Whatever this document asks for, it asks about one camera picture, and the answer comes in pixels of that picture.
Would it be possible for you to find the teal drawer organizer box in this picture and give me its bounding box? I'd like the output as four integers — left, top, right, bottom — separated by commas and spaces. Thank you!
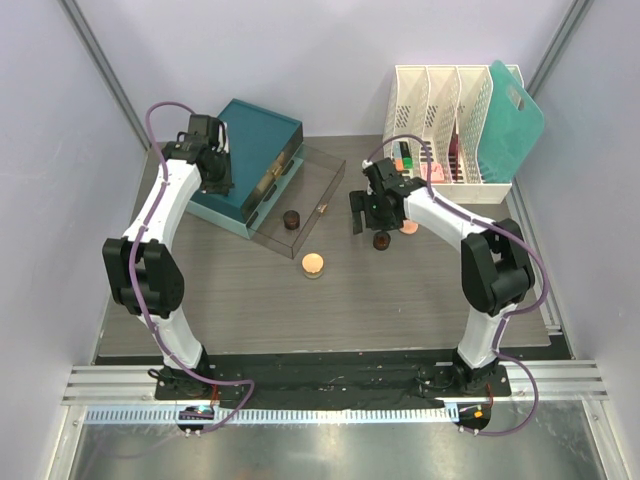
186, 99, 303, 239

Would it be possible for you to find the dark brown jar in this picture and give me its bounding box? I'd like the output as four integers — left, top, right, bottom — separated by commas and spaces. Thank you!
282, 210, 301, 231
372, 231, 391, 251

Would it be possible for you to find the pink powder puff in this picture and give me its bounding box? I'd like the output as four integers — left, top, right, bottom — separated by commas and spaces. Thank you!
399, 221, 419, 235

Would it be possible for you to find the teal cutting board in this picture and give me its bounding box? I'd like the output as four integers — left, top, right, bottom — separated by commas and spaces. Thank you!
477, 60, 545, 184

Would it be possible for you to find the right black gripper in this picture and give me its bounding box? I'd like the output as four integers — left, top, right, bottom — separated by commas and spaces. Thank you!
351, 189, 405, 235

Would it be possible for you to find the dark brown jar front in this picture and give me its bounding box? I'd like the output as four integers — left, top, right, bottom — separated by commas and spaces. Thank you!
372, 231, 391, 251

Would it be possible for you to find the dark red book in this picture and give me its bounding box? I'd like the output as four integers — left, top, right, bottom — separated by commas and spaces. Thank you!
448, 126, 459, 183

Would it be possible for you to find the green highlighter marker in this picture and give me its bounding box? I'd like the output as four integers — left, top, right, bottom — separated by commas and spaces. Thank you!
399, 141, 413, 170

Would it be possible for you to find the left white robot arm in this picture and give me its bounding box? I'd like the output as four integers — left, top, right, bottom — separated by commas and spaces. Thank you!
102, 114, 233, 399

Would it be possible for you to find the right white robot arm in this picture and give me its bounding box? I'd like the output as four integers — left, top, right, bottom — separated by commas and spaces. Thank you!
349, 158, 535, 395

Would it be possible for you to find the white file organizer rack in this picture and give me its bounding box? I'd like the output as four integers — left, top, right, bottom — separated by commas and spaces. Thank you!
383, 65, 511, 205

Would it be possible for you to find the pink sticky note pad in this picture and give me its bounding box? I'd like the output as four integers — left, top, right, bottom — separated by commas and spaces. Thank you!
420, 162, 446, 184

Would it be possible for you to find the orange highlighter marker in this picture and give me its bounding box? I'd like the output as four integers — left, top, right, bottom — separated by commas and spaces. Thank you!
392, 141, 404, 172

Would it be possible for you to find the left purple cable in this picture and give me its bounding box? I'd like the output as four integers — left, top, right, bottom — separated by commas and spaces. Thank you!
130, 101, 255, 434

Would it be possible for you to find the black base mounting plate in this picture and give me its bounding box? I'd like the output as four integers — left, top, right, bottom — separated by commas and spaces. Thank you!
148, 350, 511, 409

